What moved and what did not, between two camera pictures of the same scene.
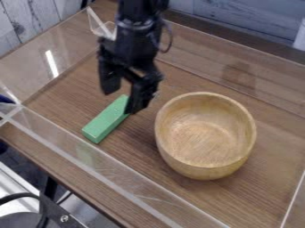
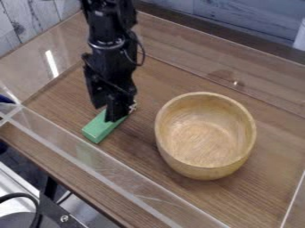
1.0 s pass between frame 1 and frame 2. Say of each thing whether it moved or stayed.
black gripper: moved
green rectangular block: stayed
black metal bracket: stayed
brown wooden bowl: stayed
